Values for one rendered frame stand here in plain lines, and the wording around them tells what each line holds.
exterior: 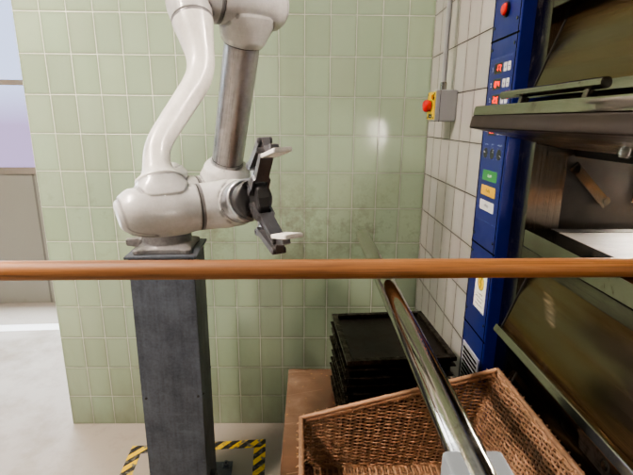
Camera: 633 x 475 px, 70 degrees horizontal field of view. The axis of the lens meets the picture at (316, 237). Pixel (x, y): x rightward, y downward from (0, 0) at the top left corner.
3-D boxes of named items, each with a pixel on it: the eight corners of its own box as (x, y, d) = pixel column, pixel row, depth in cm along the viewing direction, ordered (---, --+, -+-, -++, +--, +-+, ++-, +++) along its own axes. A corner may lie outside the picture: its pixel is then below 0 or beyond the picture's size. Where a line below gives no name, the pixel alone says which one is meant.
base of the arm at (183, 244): (136, 240, 157) (134, 224, 155) (200, 239, 159) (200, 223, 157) (118, 255, 139) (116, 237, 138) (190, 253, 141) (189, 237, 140)
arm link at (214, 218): (267, 223, 98) (207, 232, 92) (247, 223, 112) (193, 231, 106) (261, 173, 97) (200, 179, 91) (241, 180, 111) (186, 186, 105)
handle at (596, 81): (492, 119, 93) (498, 121, 93) (588, 119, 61) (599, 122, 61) (500, 90, 91) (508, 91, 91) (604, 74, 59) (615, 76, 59)
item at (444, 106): (446, 122, 158) (448, 91, 155) (455, 122, 148) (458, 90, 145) (425, 121, 158) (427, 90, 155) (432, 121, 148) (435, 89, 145)
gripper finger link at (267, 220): (249, 201, 83) (248, 206, 84) (269, 241, 76) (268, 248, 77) (268, 198, 85) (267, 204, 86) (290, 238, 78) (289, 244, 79)
